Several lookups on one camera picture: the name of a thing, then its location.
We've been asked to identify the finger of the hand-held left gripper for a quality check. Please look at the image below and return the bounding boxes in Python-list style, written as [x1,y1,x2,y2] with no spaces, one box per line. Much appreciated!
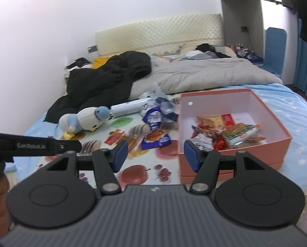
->
[56,140,82,156]

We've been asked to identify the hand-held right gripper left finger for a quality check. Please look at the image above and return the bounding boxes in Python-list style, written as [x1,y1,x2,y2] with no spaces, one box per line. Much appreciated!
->
[46,139,130,195]

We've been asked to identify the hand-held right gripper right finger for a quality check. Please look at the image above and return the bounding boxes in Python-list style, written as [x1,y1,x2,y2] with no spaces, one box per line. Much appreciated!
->
[183,139,270,195]

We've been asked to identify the white shrimp-picture snack packet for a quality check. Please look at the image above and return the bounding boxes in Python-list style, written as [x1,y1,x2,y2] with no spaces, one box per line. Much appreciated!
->
[189,133,216,152]

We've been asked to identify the small brown snack packet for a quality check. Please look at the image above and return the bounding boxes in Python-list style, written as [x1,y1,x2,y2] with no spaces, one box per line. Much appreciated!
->
[191,125,203,138]

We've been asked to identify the red sausage packet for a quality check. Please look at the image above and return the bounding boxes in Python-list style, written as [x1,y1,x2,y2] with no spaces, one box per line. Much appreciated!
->
[214,138,231,151]

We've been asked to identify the clear orange-stick snack packet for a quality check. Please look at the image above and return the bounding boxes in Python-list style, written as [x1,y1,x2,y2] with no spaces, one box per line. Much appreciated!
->
[196,115,226,132]

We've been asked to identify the red yellow snack packet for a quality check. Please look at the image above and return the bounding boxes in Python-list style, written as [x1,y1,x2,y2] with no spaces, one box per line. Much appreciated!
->
[222,114,235,127]

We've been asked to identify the green white snack packet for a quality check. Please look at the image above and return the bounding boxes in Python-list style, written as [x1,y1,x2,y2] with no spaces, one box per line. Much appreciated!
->
[223,123,266,148]

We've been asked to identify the orange cardboard box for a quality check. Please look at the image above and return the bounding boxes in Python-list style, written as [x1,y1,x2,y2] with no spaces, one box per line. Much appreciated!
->
[178,88,292,184]

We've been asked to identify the person's left hand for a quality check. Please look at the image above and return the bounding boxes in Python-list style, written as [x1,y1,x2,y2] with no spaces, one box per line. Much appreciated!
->
[0,173,12,226]

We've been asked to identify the fruit-print mat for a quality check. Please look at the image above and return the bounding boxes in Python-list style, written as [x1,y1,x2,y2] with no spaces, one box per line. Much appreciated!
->
[37,93,185,189]

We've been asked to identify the red white-label snack packet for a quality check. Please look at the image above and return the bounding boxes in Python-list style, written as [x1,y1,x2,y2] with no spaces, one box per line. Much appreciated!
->
[104,131,125,145]

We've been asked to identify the penguin plush toy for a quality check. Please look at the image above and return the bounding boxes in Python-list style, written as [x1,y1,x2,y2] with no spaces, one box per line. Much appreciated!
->
[59,106,111,140]

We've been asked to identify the blue snack packet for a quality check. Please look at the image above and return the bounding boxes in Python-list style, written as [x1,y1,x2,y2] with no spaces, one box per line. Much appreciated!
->
[140,130,172,150]

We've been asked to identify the white cylindrical bottle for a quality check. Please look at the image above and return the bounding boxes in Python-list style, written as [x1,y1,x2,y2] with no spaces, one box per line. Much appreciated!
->
[110,98,150,117]

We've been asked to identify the blue white plastic bag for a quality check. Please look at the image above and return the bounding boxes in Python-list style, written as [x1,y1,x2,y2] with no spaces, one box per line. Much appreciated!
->
[142,107,164,134]

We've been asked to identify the crumpled clear navy wrappers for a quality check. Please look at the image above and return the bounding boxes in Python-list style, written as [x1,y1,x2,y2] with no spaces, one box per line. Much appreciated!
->
[156,97,180,122]

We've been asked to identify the clear plastic packet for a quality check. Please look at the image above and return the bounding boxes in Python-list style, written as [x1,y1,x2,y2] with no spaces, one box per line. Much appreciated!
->
[140,82,169,103]

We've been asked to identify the black jacket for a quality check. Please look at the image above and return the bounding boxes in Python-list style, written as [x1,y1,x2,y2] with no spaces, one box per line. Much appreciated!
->
[44,51,152,124]

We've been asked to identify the pile of folded clothes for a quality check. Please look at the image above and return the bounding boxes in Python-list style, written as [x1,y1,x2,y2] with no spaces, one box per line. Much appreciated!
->
[64,58,92,73]

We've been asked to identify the grey quilt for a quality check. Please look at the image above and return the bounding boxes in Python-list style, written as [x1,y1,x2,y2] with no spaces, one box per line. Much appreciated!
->
[129,58,283,101]

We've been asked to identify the yellow cloth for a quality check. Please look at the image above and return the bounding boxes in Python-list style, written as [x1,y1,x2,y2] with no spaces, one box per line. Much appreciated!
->
[92,57,113,70]

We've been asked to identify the grey blue clothes pile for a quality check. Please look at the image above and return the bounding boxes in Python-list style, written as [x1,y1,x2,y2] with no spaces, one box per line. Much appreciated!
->
[179,48,237,61]

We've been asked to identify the floral pillow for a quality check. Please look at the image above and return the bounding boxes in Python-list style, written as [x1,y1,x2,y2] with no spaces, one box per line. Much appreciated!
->
[153,45,196,63]

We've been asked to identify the small black garment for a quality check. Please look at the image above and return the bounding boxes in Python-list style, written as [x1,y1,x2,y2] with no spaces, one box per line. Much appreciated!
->
[196,44,217,53]

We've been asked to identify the row of small bottles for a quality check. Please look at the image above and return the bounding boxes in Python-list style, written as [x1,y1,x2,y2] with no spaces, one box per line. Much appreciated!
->
[227,42,247,55]

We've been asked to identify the cream padded headboard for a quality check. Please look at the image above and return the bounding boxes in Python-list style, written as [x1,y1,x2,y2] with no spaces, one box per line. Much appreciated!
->
[95,14,224,57]

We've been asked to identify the blue chair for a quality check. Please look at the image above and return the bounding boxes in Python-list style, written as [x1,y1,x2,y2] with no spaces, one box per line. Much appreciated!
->
[259,27,287,76]

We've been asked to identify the blue curtain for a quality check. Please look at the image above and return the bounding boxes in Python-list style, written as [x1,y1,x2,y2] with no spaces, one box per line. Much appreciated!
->
[294,18,307,101]

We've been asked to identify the grey wall cabinet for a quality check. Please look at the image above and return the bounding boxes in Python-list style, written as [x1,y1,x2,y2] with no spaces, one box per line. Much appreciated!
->
[216,0,282,65]

